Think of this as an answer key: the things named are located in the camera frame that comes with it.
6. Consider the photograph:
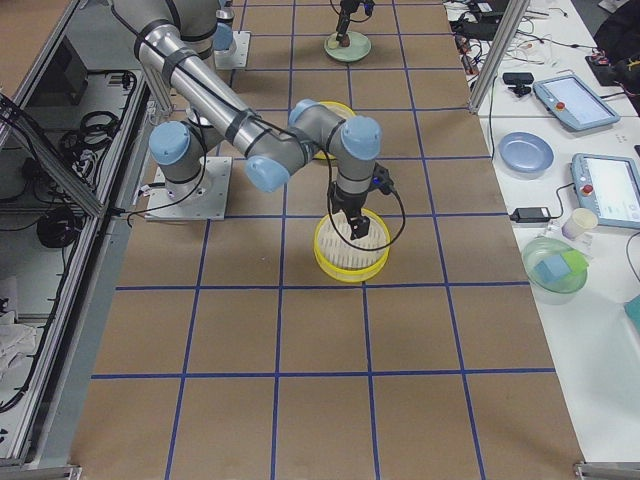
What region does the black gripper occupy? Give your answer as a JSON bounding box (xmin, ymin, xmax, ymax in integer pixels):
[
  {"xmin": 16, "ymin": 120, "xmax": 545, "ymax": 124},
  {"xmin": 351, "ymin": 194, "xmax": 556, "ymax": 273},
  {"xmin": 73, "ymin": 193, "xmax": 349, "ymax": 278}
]
[{"xmin": 327, "ymin": 182, "xmax": 370, "ymax": 244}]

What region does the yellow steamer basket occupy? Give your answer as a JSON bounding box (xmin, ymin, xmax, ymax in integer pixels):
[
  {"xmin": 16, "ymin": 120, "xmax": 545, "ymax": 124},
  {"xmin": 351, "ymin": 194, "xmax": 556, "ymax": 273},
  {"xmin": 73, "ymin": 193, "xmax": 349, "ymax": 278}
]
[
  {"xmin": 313, "ymin": 209, "xmax": 391, "ymax": 283},
  {"xmin": 313, "ymin": 100, "xmax": 356, "ymax": 162}
]

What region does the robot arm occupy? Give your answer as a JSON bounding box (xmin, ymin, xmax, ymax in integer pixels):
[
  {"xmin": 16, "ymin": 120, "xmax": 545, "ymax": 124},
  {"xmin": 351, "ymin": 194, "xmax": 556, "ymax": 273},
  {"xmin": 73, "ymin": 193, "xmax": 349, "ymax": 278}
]
[
  {"xmin": 330, "ymin": 0, "xmax": 375, "ymax": 47},
  {"xmin": 111, "ymin": 1, "xmax": 381, "ymax": 239}
]

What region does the light green plate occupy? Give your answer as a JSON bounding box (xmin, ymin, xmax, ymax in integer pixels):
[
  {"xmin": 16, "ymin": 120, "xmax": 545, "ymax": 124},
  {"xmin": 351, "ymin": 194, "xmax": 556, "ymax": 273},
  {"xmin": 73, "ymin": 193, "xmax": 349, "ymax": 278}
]
[{"xmin": 324, "ymin": 31, "xmax": 372, "ymax": 63}]

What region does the blue plate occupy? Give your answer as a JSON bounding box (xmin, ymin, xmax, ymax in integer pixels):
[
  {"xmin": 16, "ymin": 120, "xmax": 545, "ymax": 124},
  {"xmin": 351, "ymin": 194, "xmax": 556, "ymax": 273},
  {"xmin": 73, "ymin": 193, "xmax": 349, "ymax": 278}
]
[{"xmin": 498, "ymin": 132, "xmax": 554, "ymax": 179}]

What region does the black power adapter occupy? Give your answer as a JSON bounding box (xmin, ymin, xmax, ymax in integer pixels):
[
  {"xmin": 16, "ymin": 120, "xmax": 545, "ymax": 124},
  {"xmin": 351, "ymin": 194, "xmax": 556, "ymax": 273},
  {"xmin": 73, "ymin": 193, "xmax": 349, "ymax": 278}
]
[{"xmin": 509, "ymin": 207, "xmax": 557, "ymax": 223}]

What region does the clear bowl with sponges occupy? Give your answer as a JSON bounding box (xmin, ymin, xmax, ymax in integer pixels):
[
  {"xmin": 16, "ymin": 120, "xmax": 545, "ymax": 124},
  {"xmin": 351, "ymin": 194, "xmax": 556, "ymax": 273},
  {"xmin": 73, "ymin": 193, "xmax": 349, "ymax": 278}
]
[{"xmin": 522, "ymin": 237, "xmax": 589, "ymax": 305}]

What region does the black webcam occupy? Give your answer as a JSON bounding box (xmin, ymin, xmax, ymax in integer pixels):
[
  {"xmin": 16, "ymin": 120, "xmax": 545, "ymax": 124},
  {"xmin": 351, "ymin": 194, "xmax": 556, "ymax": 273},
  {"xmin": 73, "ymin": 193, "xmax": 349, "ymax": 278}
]
[{"xmin": 502, "ymin": 72, "xmax": 534, "ymax": 98}]

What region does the white paper cup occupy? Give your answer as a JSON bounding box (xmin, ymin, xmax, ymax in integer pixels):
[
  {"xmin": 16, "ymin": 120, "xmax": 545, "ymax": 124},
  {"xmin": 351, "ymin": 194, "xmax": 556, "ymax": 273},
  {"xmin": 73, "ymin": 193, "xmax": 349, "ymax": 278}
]
[{"xmin": 561, "ymin": 208, "xmax": 598, "ymax": 240}]

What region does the teach pendant far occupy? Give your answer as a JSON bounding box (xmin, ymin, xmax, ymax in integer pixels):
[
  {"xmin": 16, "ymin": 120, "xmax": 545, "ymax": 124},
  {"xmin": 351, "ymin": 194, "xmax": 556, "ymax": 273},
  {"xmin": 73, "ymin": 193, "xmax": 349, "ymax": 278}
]
[{"xmin": 532, "ymin": 74, "xmax": 620, "ymax": 131}]

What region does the teach pendant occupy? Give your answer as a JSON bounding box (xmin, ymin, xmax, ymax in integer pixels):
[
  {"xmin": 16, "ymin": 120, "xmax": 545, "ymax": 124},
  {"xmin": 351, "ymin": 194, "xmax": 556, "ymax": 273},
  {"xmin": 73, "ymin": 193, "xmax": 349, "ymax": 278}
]
[
  {"xmin": 570, "ymin": 153, "xmax": 639, "ymax": 230},
  {"xmin": 532, "ymin": 74, "xmax": 620, "ymax": 131}
]

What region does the teach pendant near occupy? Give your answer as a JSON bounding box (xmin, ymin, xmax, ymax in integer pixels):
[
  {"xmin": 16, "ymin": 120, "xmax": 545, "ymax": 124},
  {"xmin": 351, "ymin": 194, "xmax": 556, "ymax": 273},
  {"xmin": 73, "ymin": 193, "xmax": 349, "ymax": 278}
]
[{"xmin": 570, "ymin": 153, "xmax": 639, "ymax": 230}]

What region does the white crumpled cloth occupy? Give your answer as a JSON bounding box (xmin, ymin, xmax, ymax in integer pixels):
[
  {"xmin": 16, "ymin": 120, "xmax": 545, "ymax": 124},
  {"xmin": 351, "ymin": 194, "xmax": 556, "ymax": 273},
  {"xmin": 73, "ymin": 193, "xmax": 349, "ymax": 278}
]
[{"xmin": 0, "ymin": 277, "xmax": 37, "ymax": 381}]

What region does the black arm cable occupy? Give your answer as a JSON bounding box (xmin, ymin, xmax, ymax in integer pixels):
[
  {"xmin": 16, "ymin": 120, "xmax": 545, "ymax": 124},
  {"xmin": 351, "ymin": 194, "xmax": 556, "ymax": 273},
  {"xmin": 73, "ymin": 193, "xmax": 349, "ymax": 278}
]
[{"xmin": 323, "ymin": 149, "xmax": 407, "ymax": 255}]

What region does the aluminium frame post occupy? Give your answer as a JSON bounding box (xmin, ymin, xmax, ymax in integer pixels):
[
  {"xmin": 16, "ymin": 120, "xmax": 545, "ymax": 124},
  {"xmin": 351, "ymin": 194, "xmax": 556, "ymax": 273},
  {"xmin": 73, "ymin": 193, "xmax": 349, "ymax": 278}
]
[{"xmin": 468, "ymin": 0, "xmax": 530, "ymax": 114}]

